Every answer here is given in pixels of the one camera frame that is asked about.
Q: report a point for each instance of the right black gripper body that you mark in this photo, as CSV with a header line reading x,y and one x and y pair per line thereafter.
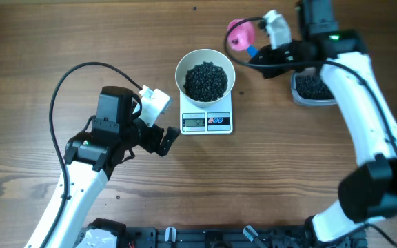
x,y
289,54

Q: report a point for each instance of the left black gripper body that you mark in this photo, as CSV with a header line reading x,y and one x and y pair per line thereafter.
x,y
147,138

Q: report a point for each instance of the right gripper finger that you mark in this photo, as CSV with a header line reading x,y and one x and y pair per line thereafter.
x,y
259,56
265,70

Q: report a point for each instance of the pink scoop blue handle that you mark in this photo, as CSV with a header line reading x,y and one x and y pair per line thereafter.
x,y
242,38

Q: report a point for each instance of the white digital kitchen scale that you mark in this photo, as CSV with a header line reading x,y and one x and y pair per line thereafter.
x,y
215,119

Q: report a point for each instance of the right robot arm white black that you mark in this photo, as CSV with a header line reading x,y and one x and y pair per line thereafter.
x,y
369,194

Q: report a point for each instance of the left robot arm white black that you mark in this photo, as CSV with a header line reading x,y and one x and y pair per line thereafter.
x,y
123,120

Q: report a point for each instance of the black beans in bowl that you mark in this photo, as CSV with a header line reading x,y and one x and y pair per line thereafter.
x,y
205,82

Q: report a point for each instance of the cream white bowl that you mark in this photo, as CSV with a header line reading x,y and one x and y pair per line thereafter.
x,y
197,57

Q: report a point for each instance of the clear container of black beans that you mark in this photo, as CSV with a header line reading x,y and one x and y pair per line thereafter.
x,y
309,90

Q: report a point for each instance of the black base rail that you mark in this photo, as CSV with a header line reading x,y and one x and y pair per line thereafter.
x,y
149,237

